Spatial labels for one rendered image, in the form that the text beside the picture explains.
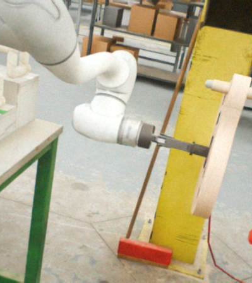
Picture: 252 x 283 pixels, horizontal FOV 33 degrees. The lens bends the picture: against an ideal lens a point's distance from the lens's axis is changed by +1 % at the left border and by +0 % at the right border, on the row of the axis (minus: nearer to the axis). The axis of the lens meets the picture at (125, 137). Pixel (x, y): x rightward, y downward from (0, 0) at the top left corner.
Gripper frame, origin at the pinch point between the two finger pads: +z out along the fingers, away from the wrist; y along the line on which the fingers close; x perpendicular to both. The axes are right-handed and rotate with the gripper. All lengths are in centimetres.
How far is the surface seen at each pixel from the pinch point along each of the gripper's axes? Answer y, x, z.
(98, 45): -471, 91, -166
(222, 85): 6.2, 19.0, -0.9
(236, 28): -4.8, 37.5, -0.8
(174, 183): -103, -24, -9
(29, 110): -18, -2, -63
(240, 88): 16.1, 18.1, 3.5
